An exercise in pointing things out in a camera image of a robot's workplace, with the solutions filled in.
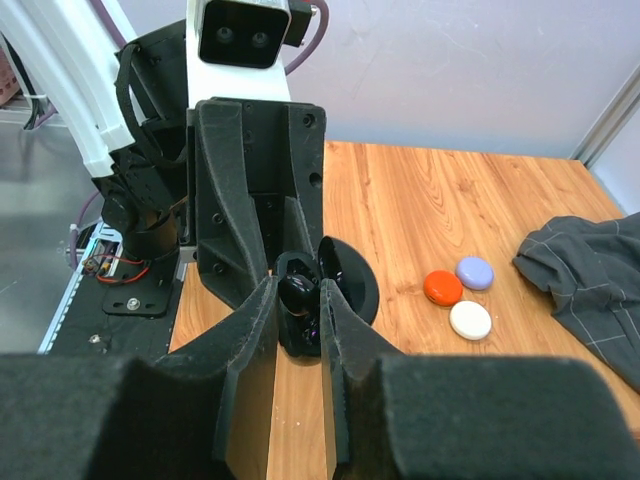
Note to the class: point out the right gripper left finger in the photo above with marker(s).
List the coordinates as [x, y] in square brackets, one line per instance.
[201, 412]

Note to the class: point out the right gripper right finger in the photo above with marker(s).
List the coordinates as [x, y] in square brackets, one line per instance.
[389, 415]

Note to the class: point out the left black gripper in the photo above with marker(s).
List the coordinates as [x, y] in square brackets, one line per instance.
[247, 154]

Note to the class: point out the black earbud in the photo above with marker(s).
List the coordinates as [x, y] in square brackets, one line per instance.
[298, 294]

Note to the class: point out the black earbud case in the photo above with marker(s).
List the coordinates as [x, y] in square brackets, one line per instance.
[337, 261]

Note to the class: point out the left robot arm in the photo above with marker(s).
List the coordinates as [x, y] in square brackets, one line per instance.
[190, 136]

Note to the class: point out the white earbud case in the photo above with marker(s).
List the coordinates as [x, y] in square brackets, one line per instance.
[470, 320]

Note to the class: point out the orange earbud case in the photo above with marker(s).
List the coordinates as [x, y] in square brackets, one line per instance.
[443, 288]

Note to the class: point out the purple earbud case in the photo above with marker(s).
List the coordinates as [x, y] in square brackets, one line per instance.
[475, 273]

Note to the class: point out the grey checked cloth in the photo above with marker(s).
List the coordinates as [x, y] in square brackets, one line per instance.
[591, 271]

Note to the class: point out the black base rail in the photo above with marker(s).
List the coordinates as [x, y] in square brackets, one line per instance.
[93, 317]

